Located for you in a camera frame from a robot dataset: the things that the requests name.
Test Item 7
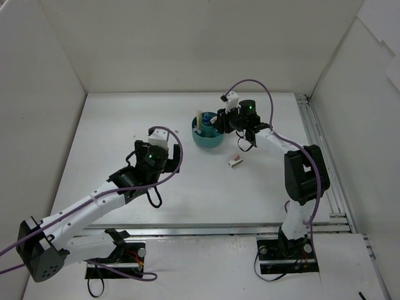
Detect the clear spray bottle blue cap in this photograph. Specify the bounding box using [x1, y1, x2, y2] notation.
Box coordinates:
[202, 112, 212, 127]

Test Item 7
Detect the pink white stapler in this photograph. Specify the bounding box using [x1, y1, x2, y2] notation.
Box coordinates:
[228, 154, 243, 168]

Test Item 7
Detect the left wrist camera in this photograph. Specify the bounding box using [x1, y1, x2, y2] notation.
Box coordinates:
[147, 129, 169, 150]

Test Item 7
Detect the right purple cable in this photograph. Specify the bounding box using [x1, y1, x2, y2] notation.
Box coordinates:
[223, 79, 324, 251]

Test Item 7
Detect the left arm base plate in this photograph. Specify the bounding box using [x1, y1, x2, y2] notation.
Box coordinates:
[84, 241, 146, 279]

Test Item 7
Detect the purple cable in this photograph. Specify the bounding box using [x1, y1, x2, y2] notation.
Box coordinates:
[223, 79, 324, 251]
[0, 126, 182, 281]

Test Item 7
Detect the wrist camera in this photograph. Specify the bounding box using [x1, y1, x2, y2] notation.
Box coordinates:
[221, 91, 239, 114]
[147, 129, 169, 150]

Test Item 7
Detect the aluminium rail front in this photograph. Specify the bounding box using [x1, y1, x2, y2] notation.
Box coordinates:
[80, 222, 351, 237]

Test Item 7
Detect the yellow highlighter pen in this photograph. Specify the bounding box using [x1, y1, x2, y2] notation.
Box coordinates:
[196, 110, 203, 134]

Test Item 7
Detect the aluminium rail right side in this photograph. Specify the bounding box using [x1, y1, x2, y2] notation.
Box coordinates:
[295, 94, 356, 234]

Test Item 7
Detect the teal round organizer container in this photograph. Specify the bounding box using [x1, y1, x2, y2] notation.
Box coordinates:
[191, 111, 224, 149]

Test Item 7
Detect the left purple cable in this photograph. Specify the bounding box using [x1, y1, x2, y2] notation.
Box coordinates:
[0, 126, 182, 281]

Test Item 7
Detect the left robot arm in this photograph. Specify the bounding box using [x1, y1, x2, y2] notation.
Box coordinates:
[16, 141, 183, 283]

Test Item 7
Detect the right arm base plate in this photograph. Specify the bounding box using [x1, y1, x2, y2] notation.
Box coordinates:
[256, 237, 319, 277]

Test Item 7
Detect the aluminium rail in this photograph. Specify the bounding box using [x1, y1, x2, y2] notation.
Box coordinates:
[295, 94, 356, 234]
[80, 222, 351, 237]

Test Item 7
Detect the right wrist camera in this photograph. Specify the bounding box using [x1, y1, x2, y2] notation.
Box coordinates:
[221, 91, 239, 114]

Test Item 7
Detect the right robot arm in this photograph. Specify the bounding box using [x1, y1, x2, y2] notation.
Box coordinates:
[212, 96, 330, 258]

